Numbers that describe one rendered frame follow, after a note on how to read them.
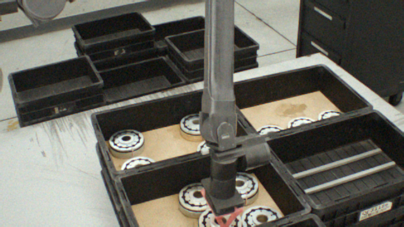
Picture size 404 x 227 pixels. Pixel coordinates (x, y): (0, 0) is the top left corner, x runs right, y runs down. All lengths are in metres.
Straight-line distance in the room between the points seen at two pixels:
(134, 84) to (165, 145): 1.22
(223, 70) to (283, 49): 2.86
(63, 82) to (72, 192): 1.08
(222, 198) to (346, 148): 0.57
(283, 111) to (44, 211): 0.81
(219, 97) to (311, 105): 0.74
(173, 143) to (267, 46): 2.45
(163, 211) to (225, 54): 0.48
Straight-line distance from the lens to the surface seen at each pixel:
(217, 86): 1.08
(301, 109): 1.76
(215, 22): 1.09
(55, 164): 1.78
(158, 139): 1.61
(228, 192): 1.15
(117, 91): 2.73
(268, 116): 1.71
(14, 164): 1.83
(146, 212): 1.38
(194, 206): 1.34
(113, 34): 3.07
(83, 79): 2.65
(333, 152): 1.59
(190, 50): 2.83
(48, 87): 2.63
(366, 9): 2.82
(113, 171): 1.35
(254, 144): 1.14
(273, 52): 3.88
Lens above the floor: 1.79
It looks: 34 degrees down
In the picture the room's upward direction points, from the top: 1 degrees counter-clockwise
